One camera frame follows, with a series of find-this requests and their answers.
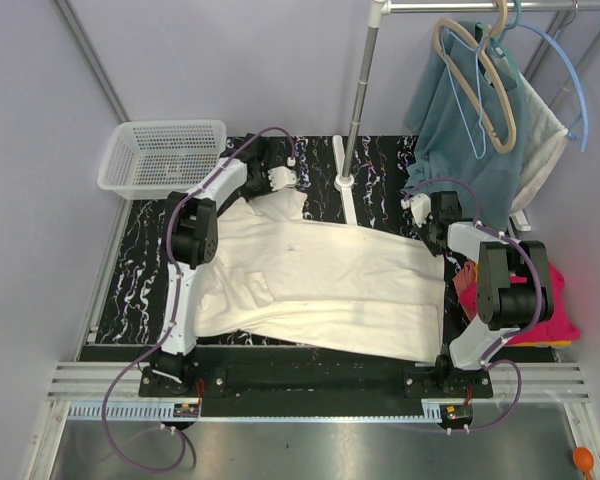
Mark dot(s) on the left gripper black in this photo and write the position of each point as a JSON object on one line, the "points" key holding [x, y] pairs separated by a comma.
{"points": [[266, 191]]}

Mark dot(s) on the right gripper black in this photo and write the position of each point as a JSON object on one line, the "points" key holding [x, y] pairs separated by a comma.
{"points": [[435, 250]]}

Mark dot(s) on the cream white t shirt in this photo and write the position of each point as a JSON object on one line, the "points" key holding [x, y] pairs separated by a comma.
{"points": [[335, 286]]}

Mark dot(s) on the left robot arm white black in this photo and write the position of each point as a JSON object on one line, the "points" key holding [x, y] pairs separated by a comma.
{"points": [[191, 240]]}

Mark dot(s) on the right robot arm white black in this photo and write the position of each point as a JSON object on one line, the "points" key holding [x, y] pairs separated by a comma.
{"points": [[513, 286]]}

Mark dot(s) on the metal clothes rack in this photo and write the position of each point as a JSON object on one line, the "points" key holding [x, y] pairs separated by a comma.
{"points": [[343, 148]]}

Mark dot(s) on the black marble pattern mat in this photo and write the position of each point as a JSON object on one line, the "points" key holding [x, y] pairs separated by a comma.
{"points": [[135, 301]]}

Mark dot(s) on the teal t shirt hanging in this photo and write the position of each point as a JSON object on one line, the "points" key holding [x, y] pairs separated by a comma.
{"points": [[442, 150]]}

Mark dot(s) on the white perforated plastic basket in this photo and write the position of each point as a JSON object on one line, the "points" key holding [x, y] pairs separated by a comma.
{"points": [[147, 160]]}

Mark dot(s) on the white grey towel hanging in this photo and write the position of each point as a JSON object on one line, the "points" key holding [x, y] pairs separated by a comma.
{"points": [[546, 141]]}

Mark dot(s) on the pink red t shirt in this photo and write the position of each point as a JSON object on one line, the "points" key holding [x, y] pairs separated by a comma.
{"points": [[557, 328]]}

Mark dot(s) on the yellow object under shirt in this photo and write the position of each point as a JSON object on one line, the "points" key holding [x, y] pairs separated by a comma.
{"points": [[546, 344]]}

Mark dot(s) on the beige clothes hanger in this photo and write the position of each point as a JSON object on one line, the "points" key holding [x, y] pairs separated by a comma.
{"points": [[493, 32]]}

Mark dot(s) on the light blue thick hanger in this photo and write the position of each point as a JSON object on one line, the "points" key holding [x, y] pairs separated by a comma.
{"points": [[580, 128]]}

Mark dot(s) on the orange ball object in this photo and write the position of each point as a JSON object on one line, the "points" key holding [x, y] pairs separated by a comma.
{"points": [[584, 461]]}

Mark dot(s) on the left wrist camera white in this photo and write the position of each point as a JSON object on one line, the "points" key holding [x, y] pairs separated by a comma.
{"points": [[281, 177]]}

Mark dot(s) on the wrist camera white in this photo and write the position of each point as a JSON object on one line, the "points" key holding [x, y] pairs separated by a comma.
{"points": [[281, 177], [420, 207]]}

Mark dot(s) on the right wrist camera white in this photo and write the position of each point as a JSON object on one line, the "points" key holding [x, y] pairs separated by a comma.
{"points": [[420, 207]]}

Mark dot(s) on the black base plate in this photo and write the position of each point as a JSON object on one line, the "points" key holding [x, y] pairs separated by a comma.
{"points": [[217, 371]]}

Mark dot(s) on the thin blue wire hanger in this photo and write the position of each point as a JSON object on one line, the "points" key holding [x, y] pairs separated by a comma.
{"points": [[450, 28]]}

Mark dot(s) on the aluminium frame rail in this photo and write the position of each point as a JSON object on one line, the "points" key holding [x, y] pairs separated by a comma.
{"points": [[91, 381]]}

